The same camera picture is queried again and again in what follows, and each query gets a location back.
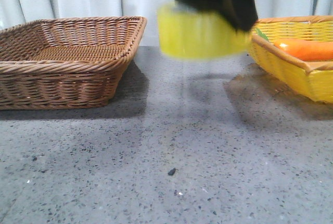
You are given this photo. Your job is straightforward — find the yellow woven basket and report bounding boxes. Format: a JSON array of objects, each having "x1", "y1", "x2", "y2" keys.
[{"x1": 248, "y1": 16, "x2": 332, "y2": 103}]

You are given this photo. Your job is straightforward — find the small black debris piece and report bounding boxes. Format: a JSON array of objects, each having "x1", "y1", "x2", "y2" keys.
[{"x1": 168, "y1": 168, "x2": 176, "y2": 176}]

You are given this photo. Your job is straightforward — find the orange toy carrot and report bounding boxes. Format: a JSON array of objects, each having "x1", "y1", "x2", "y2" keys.
[{"x1": 255, "y1": 28, "x2": 332, "y2": 62}]

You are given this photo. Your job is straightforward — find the brown wicker basket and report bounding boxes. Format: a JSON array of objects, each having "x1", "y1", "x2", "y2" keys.
[{"x1": 1, "y1": 16, "x2": 147, "y2": 110}]

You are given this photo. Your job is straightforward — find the yellow tape roll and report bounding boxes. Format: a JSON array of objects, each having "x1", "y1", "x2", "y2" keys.
[{"x1": 157, "y1": 3, "x2": 251, "y2": 60}]

